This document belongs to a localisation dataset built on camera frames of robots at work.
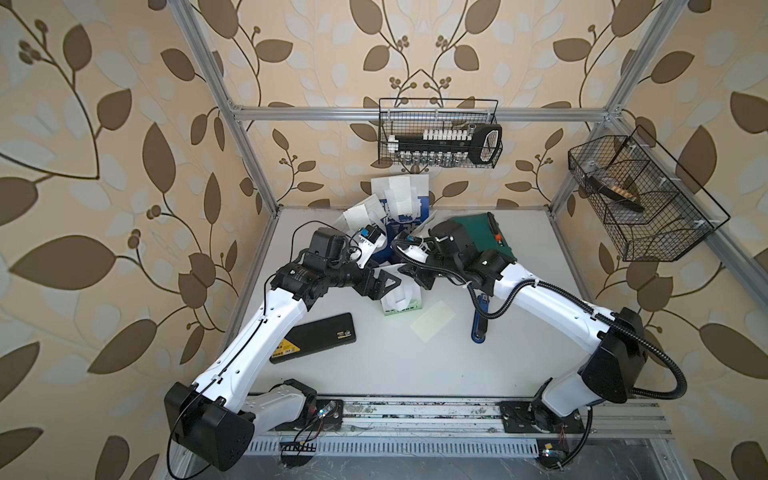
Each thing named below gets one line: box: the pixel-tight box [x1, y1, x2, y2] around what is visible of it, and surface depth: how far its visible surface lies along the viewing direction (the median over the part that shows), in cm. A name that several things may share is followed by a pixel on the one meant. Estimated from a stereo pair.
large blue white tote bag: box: [370, 174, 431, 259], surface depth 101 cm
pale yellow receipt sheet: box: [410, 300, 456, 343], surface depth 93 cm
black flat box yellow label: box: [269, 312, 356, 364], surface depth 88 cm
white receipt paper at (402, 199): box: [384, 176, 421, 223], surface depth 101 cm
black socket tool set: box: [388, 124, 503, 165], surface depth 87 cm
